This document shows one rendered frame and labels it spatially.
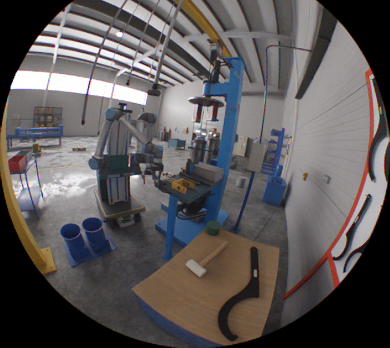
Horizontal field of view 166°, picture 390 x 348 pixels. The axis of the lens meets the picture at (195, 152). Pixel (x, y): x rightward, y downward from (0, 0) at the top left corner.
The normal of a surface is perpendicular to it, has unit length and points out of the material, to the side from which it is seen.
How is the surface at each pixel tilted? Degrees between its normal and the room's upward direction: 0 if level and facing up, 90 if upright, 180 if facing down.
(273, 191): 90
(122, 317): 0
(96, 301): 0
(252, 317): 0
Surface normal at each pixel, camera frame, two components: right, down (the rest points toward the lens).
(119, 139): 0.74, 0.22
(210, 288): 0.15, -0.98
